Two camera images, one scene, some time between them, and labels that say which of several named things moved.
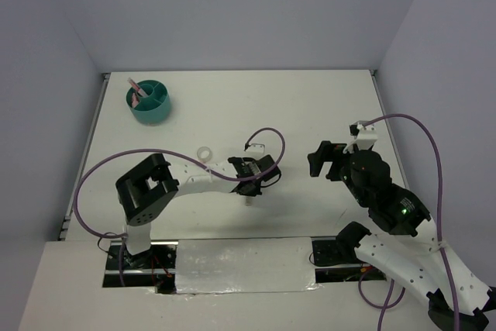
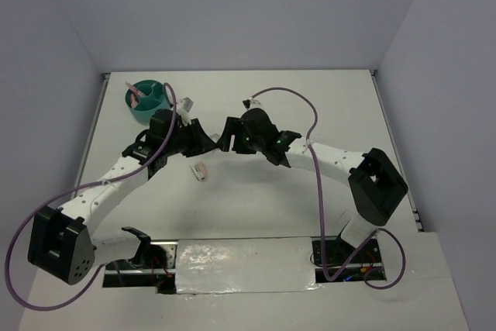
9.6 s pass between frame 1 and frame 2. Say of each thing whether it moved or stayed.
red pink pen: moved
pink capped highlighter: stayed
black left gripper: moved
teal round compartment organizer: stayed
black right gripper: moved
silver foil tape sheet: stayed
